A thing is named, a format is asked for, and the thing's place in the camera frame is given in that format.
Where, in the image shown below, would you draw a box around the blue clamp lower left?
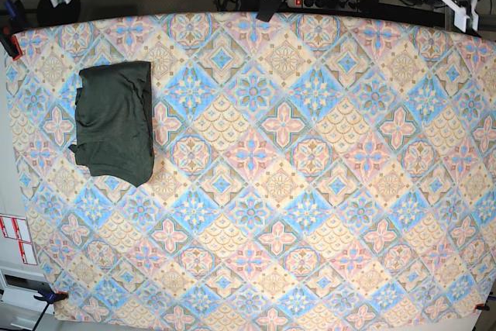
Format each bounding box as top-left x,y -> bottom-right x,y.
33,290 -> 70,331

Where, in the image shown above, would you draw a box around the orange clamp lower right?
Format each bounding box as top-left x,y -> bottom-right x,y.
475,304 -> 490,312

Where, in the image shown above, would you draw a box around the dark green long-sleeve shirt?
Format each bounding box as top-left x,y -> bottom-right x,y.
69,61 -> 154,187

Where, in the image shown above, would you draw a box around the grey cabinet lower left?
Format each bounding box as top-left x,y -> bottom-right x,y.
1,266 -> 50,330

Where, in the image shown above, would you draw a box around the black round stool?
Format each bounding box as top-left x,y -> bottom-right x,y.
36,0 -> 81,27

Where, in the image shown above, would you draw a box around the blue clamp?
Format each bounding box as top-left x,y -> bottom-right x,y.
33,290 -> 70,331
1,0 -> 22,60

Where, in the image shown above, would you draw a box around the white power strip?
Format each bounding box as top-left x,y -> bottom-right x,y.
286,0 -> 358,12

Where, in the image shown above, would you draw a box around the black remote-like device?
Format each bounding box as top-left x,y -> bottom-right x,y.
256,0 -> 286,22

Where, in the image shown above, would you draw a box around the blue clamp upper left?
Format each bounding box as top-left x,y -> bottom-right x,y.
1,0 -> 22,60

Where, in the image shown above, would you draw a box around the patterned pastel tablecloth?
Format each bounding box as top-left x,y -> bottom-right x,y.
5,12 -> 495,330

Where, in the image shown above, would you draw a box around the red white labels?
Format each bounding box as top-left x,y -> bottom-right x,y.
1,215 -> 37,266

